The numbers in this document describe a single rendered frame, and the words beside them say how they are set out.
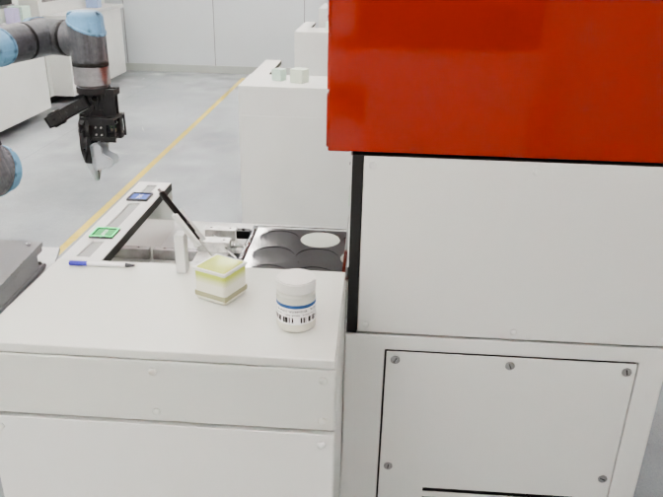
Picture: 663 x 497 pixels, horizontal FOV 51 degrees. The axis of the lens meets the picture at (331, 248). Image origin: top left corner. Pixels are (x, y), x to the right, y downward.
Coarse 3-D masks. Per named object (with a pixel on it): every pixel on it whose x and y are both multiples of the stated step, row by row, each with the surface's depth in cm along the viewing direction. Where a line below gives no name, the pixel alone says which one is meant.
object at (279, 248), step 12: (264, 228) 185; (264, 240) 178; (276, 240) 178; (288, 240) 178; (300, 240) 178; (252, 252) 170; (264, 252) 170; (276, 252) 170; (288, 252) 170; (300, 252) 171; (312, 252) 171; (324, 252) 171; (336, 252) 171; (252, 264) 163; (264, 264) 164; (276, 264) 164; (288, 264) 164; (300, 264) 164; (312, 264) 164; (324, 264) 164; (336, 264) 164
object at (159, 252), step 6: (156, 252) 183; (162, 252) 183; (168, 252) 183; (174, 252) 183; (192, 252) 182; (234, 252) 182; (240, 252) 182; (156, 258) 184; (162, 258) 184; (168, 258) 184; (174, 258) 183; (192, 258) 183
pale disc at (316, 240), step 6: (312, 234) 182; (318, 234) 182; (324, 234) 182; (330, 234) 182; (306, 240) 178; (312, 240) 178; (318, 240) 178; (324, 240) 178; (330, 240) 178; (336, 240) 178; (312, 246) 175; (318, 246) 175; (324, 246) 175; (330, 246) 175
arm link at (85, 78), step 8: (80, 72) 145; (88, 72) 144; (96, 72) 145; (104, 72) 146; (80, 80) 145; (88, 80) 145; (96, 80) 146; (104, 80) 147; (88, 88) 146; (96, 88) 147
